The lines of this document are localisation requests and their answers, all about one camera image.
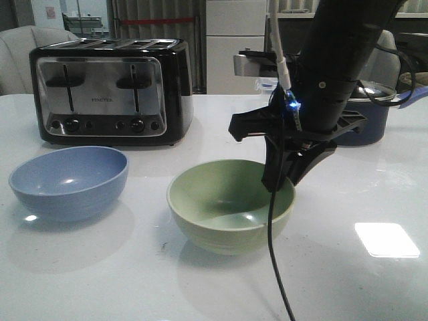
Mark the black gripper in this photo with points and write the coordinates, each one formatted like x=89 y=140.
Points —
x=302 y=122

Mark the green bowl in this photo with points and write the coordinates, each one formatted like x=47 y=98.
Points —
x=222 y=206

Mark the blue bowl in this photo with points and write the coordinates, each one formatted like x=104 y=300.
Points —
x=71 y=184

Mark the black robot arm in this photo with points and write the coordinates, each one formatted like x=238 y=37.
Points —
x=339 y=42

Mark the clear plastic food container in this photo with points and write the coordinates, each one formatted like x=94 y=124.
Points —
x=265 y=85

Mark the glass pot lid blue knob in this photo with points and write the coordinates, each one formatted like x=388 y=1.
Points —
x=365 y=90

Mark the dark blue saucepan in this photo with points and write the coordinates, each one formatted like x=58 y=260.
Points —
x=376 y=114

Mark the grey chair right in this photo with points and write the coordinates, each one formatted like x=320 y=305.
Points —
x=381 y=67

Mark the grey chair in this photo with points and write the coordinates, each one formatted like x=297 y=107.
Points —
x=381 y=67
x=16 y=44

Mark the white cabinet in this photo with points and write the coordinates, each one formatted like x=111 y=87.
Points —
x=232 y=26

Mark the dark counter with white top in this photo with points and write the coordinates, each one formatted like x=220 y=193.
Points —
x=409 y=30

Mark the black and chrome toaster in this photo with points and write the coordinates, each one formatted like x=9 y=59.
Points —
x=113 y=92

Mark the grey chair left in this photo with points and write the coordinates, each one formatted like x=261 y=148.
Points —
x=16 y=44

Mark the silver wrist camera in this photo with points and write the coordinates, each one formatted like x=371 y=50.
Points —
x=249 y=63

